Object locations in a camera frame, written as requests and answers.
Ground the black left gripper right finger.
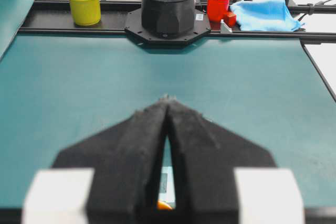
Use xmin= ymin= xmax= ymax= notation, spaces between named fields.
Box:
xmin=165 ymin=98 xmax=307 ymax=224

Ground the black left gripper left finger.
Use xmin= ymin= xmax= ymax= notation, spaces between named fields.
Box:
xmin=22 ymin=100 xmax=169 ymax=224

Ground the orange plastic cup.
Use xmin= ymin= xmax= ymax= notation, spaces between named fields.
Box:
xmin=157 ymin=200 xmax=173 ymax=210

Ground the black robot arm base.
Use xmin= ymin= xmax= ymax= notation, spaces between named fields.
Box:
xmin=124 ymin=0 xmax=211 ymax=45

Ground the yellow-green plastic cup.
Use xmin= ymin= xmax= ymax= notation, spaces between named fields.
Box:
xmin=69 ymin=0 xmax=101 ymax=26

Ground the red plastic cup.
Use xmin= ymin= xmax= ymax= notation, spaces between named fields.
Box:
xmin=207 ymin=0 xmax=230 ymax=23

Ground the small red block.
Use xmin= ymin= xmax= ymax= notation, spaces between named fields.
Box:
xmin=223 ymin=11 xmax=236 ymax=27

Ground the light blue cloth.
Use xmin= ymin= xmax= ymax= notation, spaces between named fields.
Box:
xmin=230 ymin=0 xmax=304 ymax=32

